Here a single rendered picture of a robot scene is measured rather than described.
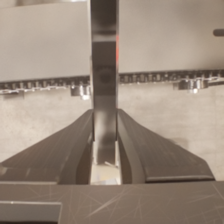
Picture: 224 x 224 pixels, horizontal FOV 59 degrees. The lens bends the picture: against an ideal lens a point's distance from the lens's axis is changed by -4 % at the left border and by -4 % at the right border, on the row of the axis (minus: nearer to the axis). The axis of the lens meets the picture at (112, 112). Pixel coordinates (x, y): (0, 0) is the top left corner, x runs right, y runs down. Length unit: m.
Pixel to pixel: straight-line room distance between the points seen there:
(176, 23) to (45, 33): 0.16
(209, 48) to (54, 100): 1.27
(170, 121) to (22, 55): 1.31
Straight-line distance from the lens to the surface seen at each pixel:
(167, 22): 0.27
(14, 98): 1.54
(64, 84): 0.48
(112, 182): 1.25
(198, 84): 0.56
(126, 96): 1.42
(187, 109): 1.52
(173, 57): 0.26
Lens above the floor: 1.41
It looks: 86 degrees down
